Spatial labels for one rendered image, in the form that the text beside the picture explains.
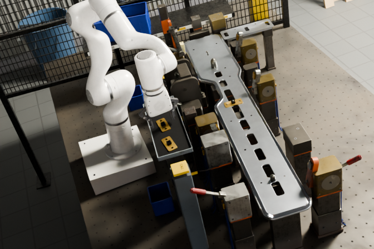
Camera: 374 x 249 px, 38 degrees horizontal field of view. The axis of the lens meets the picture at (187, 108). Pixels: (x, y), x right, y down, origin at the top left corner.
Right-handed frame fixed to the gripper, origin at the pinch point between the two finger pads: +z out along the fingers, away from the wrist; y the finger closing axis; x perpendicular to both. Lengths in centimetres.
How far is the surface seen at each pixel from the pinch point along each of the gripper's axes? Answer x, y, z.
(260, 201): -44, 19, 18
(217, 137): -13.5, 17.4, 7.6
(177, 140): -12.4, 1.6, 2.5
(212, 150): -17.1, 13.4, 9.9
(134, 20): 101, 19, 5
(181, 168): -27.4, -2.9, 2.5
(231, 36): 71, 63, 19
